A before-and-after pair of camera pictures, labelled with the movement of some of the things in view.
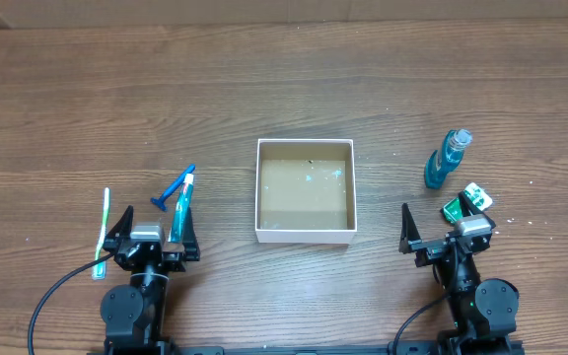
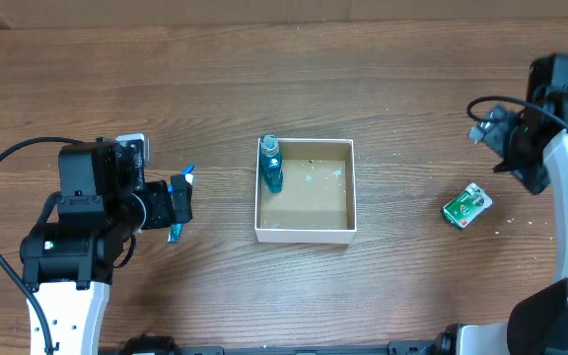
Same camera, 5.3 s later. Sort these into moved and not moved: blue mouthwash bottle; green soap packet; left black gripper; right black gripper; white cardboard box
Moved: right black gripper; blue mouthwash bottle; left black gripper
Not moved: white cardboard box; green soap packet
